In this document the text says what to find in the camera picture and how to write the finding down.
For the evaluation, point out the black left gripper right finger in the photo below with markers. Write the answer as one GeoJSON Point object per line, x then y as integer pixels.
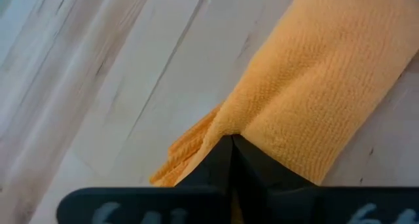
{"type": "Point", "coordinates": [311, 204]}

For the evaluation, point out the orange microfiber towel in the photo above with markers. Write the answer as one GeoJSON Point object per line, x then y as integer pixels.
{"type": "Point", "coordinates": [311, 86]}

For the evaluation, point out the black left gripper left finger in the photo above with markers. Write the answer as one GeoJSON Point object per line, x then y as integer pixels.
{"type": "Point", "coordinates": [147, 206]}

